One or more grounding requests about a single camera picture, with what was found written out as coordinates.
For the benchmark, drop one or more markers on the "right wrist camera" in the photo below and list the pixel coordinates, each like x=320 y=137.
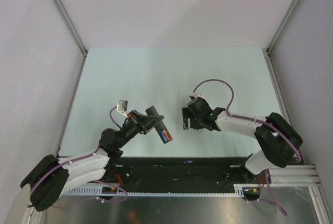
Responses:
x=196 y=95

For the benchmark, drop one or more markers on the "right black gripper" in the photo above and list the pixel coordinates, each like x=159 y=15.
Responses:
x=187 y=114

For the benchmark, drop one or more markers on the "red orange AAA battery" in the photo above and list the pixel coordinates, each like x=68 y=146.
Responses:
x=167 y=136

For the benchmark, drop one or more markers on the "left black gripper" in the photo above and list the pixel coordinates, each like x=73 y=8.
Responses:
x=143 y=122

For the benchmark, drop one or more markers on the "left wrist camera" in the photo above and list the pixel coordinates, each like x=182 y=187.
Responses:
x=122 y=107

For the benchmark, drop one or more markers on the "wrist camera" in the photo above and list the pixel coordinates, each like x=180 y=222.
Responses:
x=122 y=107
x=196 y=95

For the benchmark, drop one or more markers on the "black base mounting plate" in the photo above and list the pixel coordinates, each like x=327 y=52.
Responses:
x=170 y=174

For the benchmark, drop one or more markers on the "right aluminium frame post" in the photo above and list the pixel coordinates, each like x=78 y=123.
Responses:
x=294 y=5

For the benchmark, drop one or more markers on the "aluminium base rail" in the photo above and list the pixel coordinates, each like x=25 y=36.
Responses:
x=295 y=176

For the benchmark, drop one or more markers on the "left aluminium frame post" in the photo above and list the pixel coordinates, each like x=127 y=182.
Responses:
x=70 y=26

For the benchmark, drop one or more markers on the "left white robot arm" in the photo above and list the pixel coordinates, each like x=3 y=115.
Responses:
x=52 y=177

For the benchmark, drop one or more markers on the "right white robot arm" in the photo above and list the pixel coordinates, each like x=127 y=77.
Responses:
x=278 y=141

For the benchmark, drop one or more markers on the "aluminium frame post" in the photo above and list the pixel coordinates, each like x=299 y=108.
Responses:
x=294 y=5
x=70 y=26

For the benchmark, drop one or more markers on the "white slotted cable duct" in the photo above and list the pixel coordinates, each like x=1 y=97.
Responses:
x=100 y=190

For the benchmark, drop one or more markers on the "black remote control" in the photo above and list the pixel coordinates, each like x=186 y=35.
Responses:
x=160 y=126

